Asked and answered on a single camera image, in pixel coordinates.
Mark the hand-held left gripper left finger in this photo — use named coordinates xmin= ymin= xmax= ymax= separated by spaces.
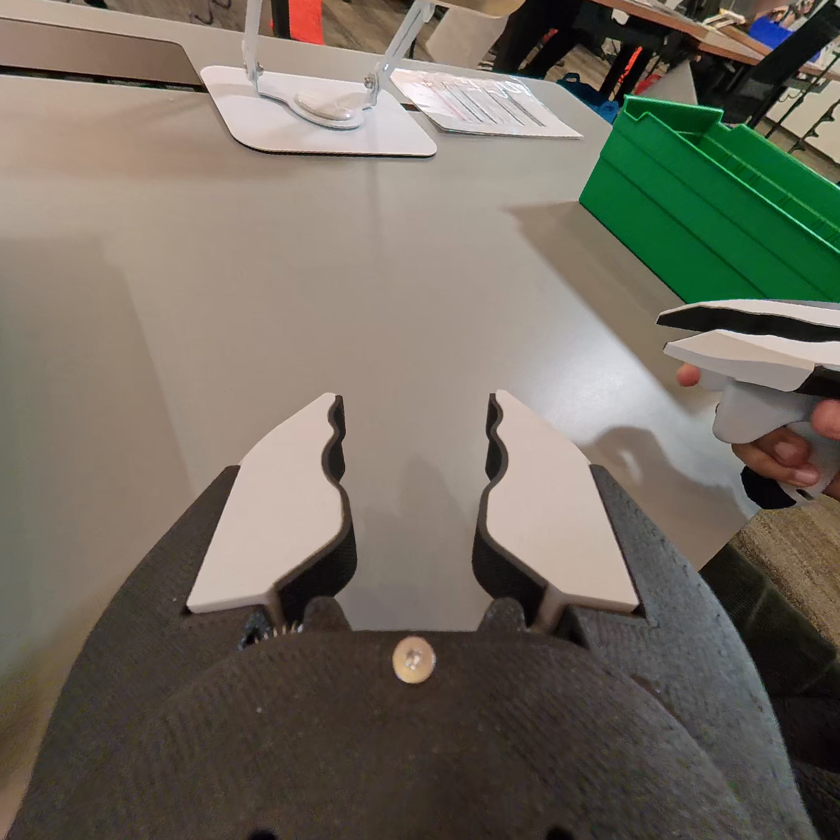
xmin=187 ymin=392 xmax=358 ymax=636

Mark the pale oval pad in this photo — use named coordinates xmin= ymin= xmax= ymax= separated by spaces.
xmin=293 ymin=90 xmax=350 ymax=123

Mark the blue bag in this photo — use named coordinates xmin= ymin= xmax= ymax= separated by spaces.
xmin=558 ymin=72 xmax=622 ymax=124

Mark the wooden top table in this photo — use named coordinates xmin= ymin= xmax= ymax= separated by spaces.
xmin=591 ymin=0 xmax=840 ymax=83

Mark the dark grey mat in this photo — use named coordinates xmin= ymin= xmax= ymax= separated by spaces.
xmin=0 ymin=17 xmax=206 ymax=88

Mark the green plastic bin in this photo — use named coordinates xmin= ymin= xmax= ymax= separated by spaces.
xmin=579 ymin=94 xmax=840 ymax=304

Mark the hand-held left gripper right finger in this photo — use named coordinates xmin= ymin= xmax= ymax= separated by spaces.
xmin=472 ymin=390 xmax=641 ymax=636

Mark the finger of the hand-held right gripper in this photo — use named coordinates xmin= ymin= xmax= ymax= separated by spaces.
xmin=663 ymin=328 xmax=840 ymax=445
xmin=656 ymin=298 xmax=840 ymax=344

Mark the blue plastic bin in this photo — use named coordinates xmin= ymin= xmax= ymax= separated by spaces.
xmin=748 ymin=16 xmax=800 ymax=51

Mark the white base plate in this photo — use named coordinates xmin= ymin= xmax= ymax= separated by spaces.
xmin=200 ymin=64 xmax=438 ymax=158

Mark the person's right hand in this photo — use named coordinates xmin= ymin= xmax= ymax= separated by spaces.
xmin=676 ymin=364 xmax=840 ymax=500

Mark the grey desk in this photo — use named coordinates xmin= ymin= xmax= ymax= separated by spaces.
xmin=0 ymin=0 xmax=762 ymax=808

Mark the laminated paper sheet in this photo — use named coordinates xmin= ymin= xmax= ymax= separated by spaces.
xmin=390 ymin=69 xmax=585 ymax=140

